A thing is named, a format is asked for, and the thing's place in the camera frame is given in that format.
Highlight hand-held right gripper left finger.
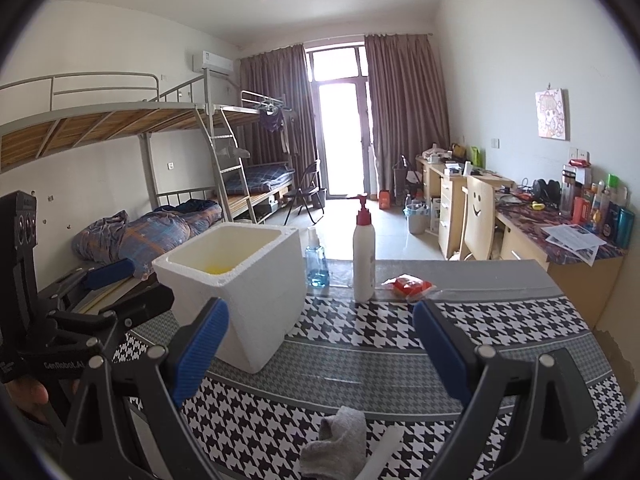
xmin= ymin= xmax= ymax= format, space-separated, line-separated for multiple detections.
xmin=60 ymin=296 xmax=231 ymax=480

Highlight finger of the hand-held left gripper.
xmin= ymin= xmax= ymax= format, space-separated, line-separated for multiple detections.
xmin=97 ymin=284 xmax=177 ymax=333
xmin=37 ymin=258 xmax=137 ymax=311

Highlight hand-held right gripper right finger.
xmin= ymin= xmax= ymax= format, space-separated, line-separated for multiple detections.
xmin=411 ymin=300 xmax=601 ymax=480

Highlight white foam box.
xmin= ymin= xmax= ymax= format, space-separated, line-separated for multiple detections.
xmin=151 ymin=223 xmax=306 ymax=375

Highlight person's left hand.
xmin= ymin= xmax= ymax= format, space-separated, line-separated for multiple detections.
xmin=7 ymin=377 xmax=51 ymax=425

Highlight houndstooth tablecloth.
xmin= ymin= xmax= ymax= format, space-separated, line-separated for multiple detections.
xmin=107 ymin=259 xmax=628 ymax=480

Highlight blue orange plaid quilt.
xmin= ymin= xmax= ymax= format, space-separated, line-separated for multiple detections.
xmin=71 ymin=199 xmax=223 ymax=267

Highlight red snack packet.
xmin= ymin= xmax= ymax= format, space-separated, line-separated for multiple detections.
xmin=382 ymin=274 xmax=436 ymax=301

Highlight white lotion bottle red pump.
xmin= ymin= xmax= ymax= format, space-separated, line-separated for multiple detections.
xmin=352 ymin=194 xmax=377 ymax=303

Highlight white sock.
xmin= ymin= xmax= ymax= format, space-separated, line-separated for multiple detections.
xmin=357 ymin=425 xmax=406 ymax=480

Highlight grey trash bin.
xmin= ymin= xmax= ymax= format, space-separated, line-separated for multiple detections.
xmin=405 ymin=202 xmax=431 ymax=235

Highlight wooden chair with smiley face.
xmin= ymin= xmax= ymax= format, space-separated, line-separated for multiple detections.
xmin=449 ymin=175 xmax=506 ymax=261

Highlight grey sock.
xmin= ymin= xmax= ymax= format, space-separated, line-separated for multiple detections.
xmin=299 ymin=406 xmax=368 ymax=478

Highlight blue spray bottle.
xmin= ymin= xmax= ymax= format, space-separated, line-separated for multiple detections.
xmin=304 ymin=226 xmax=330 ymax=288

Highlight light wooden desk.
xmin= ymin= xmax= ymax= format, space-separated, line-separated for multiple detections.
xmin=416 ymin=152 xmax=626 ymax=331

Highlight long metal bunk bed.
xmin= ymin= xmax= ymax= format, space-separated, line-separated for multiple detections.
xmin=0 ymin=71 xmax=261 ymax=261

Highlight metal bunk bed with ladder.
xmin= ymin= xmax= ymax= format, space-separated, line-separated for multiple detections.
xmin=205 ymin=87 xmax=296 ymax=223

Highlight printed paper sheets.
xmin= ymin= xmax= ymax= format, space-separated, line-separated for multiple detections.
xmin=540 ymin=222 xmax=608 ymax=267

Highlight blue plaid bedding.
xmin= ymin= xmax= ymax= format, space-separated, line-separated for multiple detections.
xmin=225 ymin=162 xmax=295 ymax=196

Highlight black headphones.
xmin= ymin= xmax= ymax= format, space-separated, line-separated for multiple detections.
xmin=531 ymin=178 xmax=562 ymax=206

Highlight black folding chair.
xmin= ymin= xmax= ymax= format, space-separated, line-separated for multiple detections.
xmin=284 ymin=159 xmax=326 ymax=226

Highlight row of toiletry bottles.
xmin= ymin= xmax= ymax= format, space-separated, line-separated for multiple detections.
xmin=560 ymin=160 xmax=636 ymax=251

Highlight dark hanging clothes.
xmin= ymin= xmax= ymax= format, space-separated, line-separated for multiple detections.
xmin=258 ymin=105 xmax=293 ymax=153

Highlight glass balcony door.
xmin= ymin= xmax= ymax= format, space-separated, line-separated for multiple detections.
xmin=304 ymin=45 xmax=371 ymax=196

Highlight white air conditioner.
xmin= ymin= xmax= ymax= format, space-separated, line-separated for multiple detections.
xmin=192 ymin=51 xmax=235 ymax=75

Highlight brown curtain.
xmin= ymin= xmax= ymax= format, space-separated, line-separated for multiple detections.
xmin=364 ymin=32 xmax=451 ymax=196
xmin=239 ymin=42 xmax=321 ymax=196

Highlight pink wall poster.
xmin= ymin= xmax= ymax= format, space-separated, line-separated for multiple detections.
xmin=535 ymin=88 xmax=571 ymax=139

